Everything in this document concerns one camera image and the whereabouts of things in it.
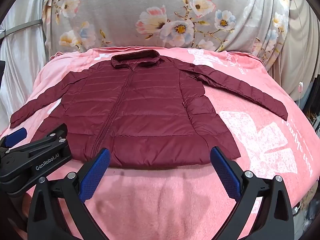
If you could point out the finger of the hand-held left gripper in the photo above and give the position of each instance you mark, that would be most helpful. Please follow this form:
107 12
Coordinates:
16 134
53 132

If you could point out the beige curtain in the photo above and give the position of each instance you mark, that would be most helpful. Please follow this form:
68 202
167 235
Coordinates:
297 45

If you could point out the white satin curtain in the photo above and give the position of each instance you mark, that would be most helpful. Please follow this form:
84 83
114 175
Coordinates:
22 62

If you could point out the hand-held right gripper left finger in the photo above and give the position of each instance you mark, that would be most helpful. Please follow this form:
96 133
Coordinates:
94 176

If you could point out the maroon puffer jacket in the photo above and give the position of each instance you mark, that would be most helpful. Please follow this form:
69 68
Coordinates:
145 110

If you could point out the pink printed blanket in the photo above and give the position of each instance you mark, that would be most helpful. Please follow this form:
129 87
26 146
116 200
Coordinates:
155 200

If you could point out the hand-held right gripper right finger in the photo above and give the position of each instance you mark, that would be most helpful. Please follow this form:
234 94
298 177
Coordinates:
225 172

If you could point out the grey floral bedsheet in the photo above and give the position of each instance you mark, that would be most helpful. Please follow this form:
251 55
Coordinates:
140 12

